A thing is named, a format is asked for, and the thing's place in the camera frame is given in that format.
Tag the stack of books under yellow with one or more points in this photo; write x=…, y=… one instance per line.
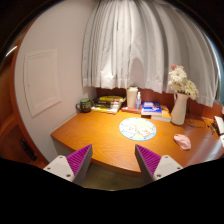
x=106, y=107

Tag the pink computer mouse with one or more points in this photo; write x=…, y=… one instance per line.
x=183, y=141

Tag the blue book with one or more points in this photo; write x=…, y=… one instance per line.
x=151, y=108

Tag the round light blue mouse pad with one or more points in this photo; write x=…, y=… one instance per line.
x=137, y=129

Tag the white and pink flowers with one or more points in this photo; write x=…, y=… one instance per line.
x=179, y=82

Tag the yellow top book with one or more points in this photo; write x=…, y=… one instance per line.
x=112, y=98

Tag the black wall socket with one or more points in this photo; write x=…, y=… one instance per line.
x=28, y=150

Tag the white ceramic vase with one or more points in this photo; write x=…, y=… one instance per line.
x=179, y=110

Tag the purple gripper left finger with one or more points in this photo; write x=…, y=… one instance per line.
x=72, y=167

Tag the white wall panel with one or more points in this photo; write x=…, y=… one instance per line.
x=41, y=80

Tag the white cylindrical container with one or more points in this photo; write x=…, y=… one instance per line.
x=131, y=93

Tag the white curtain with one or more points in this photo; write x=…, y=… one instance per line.
x=135, y=42

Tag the red flat book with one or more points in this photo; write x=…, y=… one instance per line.
x=131, y=110

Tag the yellow orange book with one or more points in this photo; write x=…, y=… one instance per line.
x=165, y=115

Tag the dark green mug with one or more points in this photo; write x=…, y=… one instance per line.
x=84, y=106

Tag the white device at right edge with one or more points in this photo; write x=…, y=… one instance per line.
x=220, y=127

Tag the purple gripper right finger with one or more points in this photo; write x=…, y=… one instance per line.
x=153, y=166

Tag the clear sanitizer bottle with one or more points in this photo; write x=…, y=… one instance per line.
x=138, y=101

